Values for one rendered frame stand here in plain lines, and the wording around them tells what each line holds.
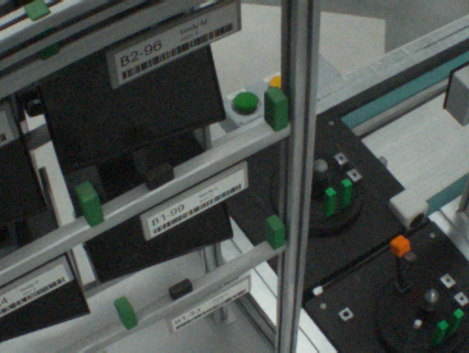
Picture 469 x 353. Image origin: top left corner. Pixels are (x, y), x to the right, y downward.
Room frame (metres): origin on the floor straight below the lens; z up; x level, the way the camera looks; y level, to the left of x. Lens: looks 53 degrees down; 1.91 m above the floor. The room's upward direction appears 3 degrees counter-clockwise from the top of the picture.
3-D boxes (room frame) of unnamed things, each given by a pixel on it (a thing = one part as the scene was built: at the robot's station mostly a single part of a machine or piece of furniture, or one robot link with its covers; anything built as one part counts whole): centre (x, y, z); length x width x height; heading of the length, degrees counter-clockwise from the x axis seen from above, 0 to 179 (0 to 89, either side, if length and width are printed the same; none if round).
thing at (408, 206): (0.63, -0.25, 0.97); 0.05 x 0.05 x 0.04; 30
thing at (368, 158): (0.67, -0.12, 0.96); 0.24 x 0.24 x 0.02; 30
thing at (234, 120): (0.90, -0.09, 0.93); 0.21 x 0.07 x 0.06; 120
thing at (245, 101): (0.87, -0.03, 0.96); 0.04 x 0.04 x 0.02
